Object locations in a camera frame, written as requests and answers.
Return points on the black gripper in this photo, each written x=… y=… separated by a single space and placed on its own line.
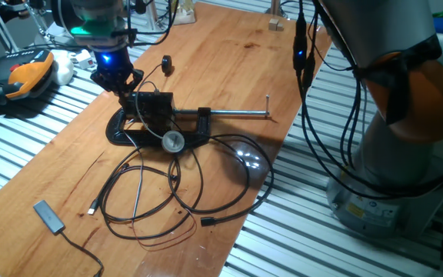
x=112 y=63

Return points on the black round USB device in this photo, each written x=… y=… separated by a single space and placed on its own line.
x=166 y=64

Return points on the black docking station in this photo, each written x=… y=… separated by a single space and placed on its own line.
x=156 y=111

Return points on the white round USB device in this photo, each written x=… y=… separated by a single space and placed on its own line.
x=173 y=141

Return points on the slim grey USB hub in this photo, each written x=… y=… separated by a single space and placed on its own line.
x=48 y=216

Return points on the small white adapter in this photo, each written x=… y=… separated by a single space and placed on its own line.
x=85 y=59

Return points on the white rounded object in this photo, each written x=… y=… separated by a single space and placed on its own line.
x=64 y=69

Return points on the orange black teach pendant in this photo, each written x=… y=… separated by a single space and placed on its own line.
x=29 y=75

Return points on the black metal C-clamp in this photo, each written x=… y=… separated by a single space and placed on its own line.
x=202 y=123

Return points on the wooden board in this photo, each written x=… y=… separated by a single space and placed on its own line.
x=225 y=69

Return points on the small wooden block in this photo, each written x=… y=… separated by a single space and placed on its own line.
x=273 y=25

